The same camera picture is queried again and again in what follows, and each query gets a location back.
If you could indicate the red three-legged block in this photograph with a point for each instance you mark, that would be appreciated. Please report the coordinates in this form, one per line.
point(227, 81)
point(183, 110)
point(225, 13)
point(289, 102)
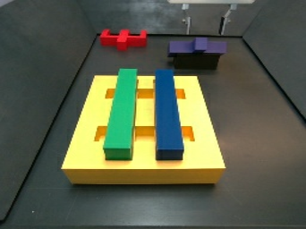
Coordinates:
point(123, 40)

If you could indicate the green bar block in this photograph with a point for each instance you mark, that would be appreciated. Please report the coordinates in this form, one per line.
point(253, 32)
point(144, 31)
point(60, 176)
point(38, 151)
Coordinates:
point(118, 143)

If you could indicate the yellow slotted board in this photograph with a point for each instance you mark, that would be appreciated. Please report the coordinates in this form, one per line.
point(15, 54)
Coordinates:
point(201, 166)

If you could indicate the purple three-legged block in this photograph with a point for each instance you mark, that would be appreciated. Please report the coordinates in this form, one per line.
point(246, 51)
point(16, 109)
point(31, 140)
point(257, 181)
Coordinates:
point(198, 45)

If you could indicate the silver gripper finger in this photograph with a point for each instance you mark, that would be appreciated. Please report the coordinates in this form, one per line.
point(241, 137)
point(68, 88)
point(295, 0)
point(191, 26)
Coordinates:
point(186, 18)
point(225, 18)

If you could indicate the blue bar block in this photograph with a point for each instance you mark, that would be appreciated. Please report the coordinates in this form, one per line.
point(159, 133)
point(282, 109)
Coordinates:
point(168, 139)

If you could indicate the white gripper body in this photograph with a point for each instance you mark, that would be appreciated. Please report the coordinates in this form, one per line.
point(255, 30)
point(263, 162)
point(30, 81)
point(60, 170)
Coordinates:
point(210, 1)

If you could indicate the black angle fixture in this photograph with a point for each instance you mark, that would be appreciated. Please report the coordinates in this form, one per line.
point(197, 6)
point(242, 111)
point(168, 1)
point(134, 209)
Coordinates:
point(199, 62)

